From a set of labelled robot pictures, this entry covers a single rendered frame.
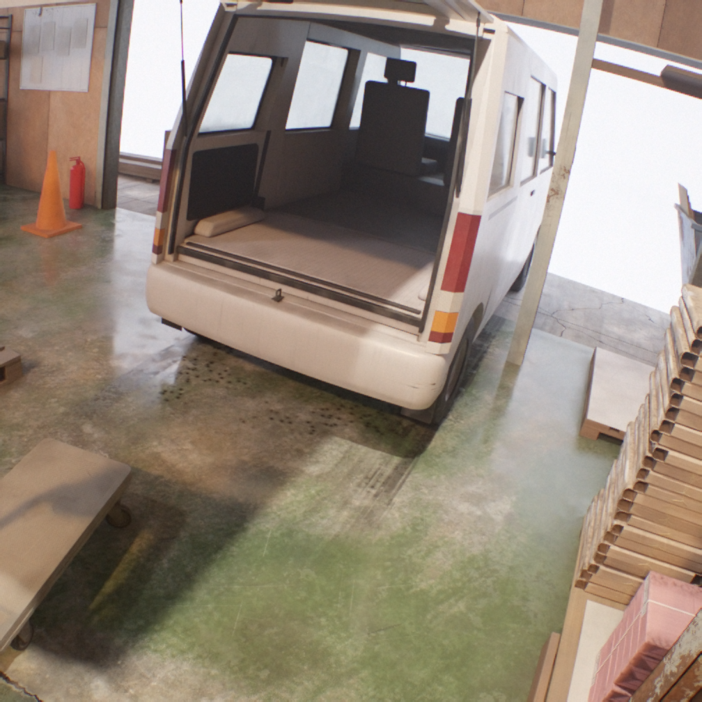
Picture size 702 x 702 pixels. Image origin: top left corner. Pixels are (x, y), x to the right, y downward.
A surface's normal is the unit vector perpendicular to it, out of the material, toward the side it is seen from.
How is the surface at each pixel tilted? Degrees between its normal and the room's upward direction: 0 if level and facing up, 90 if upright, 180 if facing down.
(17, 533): 0
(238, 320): 87
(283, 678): 0
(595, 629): 0
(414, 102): 93
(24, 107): 90
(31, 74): 90
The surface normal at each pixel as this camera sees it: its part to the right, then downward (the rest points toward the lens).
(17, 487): 0.15, -0.88
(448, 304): -0.10, 0.34
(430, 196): -0.43, 0.34
